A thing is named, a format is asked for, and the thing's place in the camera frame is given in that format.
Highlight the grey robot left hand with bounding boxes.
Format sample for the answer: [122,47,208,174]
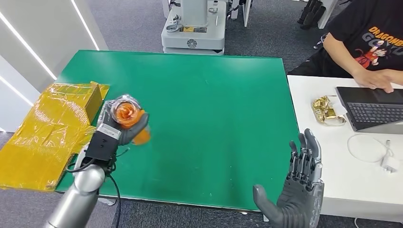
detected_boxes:
[97,94,150,147]

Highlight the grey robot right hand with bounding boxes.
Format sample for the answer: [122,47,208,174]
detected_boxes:
[252,128,325,228]

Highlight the orange plastic bottle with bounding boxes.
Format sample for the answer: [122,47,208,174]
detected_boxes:
[110,95,152,146]

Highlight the yellow taped cardboard box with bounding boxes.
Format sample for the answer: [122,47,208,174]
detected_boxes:
[0,81,111,191]

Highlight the gold foil snack packet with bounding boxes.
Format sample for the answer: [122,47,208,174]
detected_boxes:
[311,95,348,127]

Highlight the white charger plug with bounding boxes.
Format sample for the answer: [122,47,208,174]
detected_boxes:
[380,155,400,174]

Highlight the dark grey laptop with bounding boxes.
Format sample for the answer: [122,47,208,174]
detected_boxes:
[335,86,403,135]

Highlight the person's right hand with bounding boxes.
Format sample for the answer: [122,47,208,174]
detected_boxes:
[352,68,395,94]

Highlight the white furniture leg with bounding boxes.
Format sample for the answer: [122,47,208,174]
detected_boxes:
[230,0,252,28]

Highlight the person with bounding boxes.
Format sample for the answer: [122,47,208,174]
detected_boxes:
[288,0,403,94]

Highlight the black stand legs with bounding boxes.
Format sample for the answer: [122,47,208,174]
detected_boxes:
[297,0,326,30]

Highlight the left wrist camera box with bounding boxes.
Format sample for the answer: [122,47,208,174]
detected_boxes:
[85,123,122,162]

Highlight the thin white charging cable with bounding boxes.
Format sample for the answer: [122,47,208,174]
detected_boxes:
[346,134,394,163]

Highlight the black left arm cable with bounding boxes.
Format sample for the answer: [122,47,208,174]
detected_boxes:
[65,157,122,228]

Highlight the white desk post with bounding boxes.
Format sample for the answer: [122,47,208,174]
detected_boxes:
[317,0,339,29]

